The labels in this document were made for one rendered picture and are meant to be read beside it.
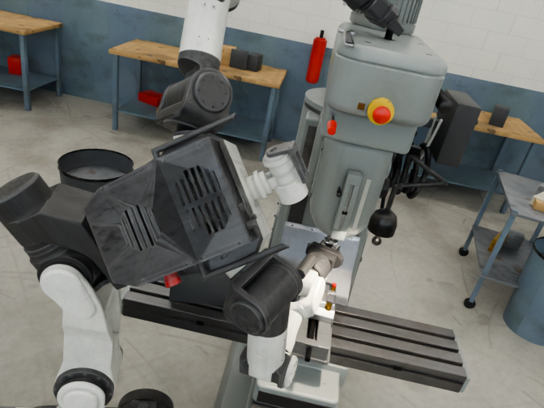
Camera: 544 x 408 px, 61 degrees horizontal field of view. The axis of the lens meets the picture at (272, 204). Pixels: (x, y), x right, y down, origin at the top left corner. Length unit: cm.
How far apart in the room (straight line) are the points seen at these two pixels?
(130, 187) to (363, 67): 57
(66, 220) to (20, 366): 185
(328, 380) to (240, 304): 82
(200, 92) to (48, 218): 38
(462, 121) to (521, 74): 437
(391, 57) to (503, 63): 480
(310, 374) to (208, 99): 107
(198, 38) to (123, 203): 38
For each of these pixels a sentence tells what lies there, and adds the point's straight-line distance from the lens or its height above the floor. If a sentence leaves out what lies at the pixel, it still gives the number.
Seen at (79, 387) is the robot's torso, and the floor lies 106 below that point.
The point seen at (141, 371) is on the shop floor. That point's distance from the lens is 268.
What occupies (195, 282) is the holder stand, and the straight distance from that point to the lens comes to 162.
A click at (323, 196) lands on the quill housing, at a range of 135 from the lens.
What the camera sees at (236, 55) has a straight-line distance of 515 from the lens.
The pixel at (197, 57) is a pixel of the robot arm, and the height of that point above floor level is 182.
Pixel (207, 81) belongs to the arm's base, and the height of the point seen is 179.
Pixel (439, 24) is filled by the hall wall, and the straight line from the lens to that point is 563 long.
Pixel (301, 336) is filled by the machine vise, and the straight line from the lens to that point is 154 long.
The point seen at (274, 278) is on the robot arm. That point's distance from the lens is 96.
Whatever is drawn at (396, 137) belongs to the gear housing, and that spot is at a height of 168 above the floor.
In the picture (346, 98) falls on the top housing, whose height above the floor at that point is 177.
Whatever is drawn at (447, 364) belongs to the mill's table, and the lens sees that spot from 177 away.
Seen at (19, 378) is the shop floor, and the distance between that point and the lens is 273.
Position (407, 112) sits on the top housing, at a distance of 113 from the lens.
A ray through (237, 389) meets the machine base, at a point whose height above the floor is 20.
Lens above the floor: 204
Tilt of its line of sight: 28 degrees down
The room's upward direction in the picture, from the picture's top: 11 degrees clockwise
